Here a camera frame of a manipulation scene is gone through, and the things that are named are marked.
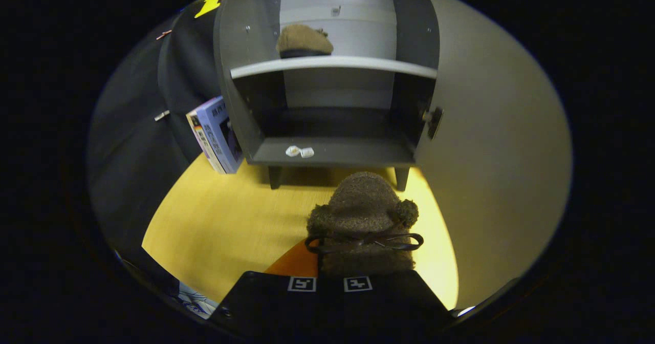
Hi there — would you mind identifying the brown fuzzy shoe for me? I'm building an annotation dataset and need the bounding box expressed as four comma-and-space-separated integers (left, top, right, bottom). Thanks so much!
305, 171, 424, 278
276, 24, 334, 59

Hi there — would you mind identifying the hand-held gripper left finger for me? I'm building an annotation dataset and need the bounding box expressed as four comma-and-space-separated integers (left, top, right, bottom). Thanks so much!
207, 239, 331, 342

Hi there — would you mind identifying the black backdrop cloth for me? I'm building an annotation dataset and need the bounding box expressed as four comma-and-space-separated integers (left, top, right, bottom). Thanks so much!
87, 0, 231, 263

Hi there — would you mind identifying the beige shoe cabinet door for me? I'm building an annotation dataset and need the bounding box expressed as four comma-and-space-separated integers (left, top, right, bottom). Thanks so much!
413, 0, 573, 311

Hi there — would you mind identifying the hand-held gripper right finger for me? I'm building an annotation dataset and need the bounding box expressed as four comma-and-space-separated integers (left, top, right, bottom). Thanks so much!
330, 270, 453, 343

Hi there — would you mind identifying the white blue patterned cloth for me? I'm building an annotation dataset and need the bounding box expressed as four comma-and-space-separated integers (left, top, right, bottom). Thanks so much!
177, 282, 219, 319

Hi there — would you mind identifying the blue and white box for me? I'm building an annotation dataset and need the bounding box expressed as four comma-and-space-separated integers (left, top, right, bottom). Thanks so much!
186, 96, 244, 175

